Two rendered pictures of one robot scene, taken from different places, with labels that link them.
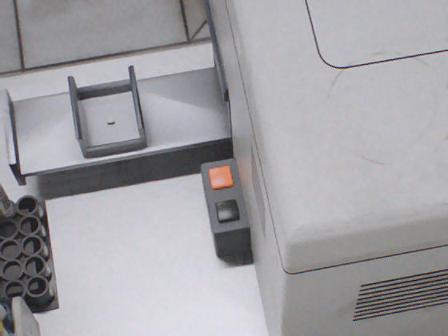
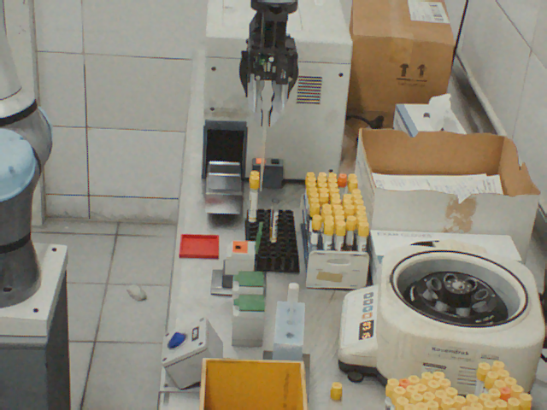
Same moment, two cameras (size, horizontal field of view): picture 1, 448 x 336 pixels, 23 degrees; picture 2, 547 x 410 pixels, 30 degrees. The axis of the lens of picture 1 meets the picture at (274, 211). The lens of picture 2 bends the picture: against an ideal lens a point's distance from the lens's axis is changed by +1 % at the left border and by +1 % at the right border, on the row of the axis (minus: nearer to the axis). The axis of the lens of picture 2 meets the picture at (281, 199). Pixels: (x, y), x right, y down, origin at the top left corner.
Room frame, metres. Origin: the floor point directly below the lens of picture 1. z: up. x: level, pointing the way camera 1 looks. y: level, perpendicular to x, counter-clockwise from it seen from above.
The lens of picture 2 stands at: (0.09, 1.75, 1.80)
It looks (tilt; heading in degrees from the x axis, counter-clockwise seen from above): 29 degrees down; 277
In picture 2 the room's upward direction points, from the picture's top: 4 degrees clockwise
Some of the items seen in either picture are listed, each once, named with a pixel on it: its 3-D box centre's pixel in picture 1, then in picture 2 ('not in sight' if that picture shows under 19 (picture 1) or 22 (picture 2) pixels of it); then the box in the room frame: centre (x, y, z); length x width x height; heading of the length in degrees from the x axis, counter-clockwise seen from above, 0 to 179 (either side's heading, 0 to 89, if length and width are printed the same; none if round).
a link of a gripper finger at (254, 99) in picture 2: not in sight; (255, 102); (0.32, 0.34, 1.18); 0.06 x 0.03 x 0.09; 103
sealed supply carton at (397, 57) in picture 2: not in sight; (396, 51); (0.12, -0.55, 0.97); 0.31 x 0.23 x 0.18; 95
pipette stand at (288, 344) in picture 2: not in sight; (287, 350); (0.21, 0.62, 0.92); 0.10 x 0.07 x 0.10; 97
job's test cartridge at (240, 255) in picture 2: not in sight; (240, 263); (0.32, 0.40, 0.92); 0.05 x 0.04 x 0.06; 9
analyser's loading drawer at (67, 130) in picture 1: (138, 112); (224, 174); (0.41, 0.11, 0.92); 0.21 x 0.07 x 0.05; 102
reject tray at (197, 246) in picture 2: not in sight; (199, 246); (0.41, 0.30, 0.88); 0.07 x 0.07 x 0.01; 12
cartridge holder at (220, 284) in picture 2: not in sight; (238, 277); (0.32, 0.40, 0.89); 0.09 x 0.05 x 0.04; 9
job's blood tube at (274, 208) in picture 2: not in sight; (273, 225); (0.28, 0.28, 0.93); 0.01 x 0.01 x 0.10; 12
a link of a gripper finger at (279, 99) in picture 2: not in sight; (279, 103); (0.28, 0.33, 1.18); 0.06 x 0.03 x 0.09; 103
